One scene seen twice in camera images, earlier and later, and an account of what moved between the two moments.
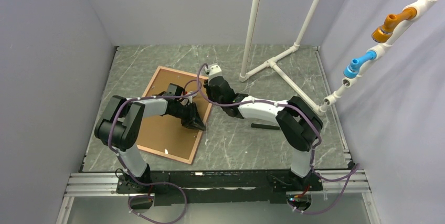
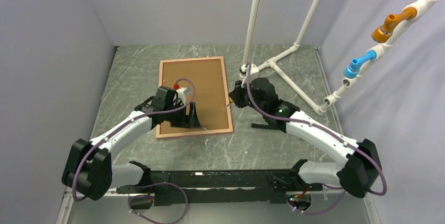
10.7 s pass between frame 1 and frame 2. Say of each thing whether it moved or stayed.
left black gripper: stayed
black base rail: stayed
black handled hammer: stayed
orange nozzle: stayed
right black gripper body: moved
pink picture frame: moved
